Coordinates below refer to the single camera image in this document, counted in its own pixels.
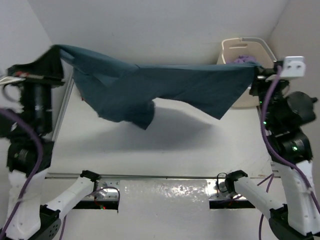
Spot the white front cover panel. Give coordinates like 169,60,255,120
55,179,274,240

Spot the cream plastic laundry basket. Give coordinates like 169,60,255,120
213,37,276,111

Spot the lavender t shirt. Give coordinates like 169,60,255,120
233,55,257,64

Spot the teal t shirt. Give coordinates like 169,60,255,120
58,44,262,131

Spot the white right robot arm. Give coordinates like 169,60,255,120
216,63,320,240

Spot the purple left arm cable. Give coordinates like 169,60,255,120
0,82,122,240

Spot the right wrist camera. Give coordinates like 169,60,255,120
280,56,306,80

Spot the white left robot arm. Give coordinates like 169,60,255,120
0,45,101,240

